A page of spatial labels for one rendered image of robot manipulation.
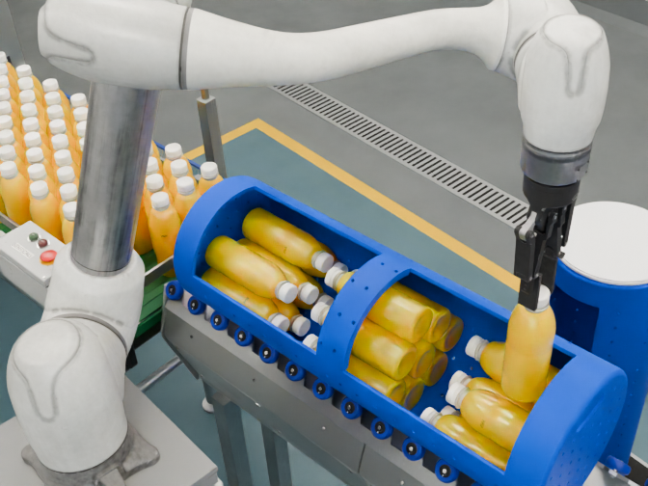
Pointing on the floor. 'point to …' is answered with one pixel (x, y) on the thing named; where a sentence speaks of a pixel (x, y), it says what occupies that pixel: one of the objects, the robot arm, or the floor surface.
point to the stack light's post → (210, 128)
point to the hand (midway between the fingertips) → (537, 281)
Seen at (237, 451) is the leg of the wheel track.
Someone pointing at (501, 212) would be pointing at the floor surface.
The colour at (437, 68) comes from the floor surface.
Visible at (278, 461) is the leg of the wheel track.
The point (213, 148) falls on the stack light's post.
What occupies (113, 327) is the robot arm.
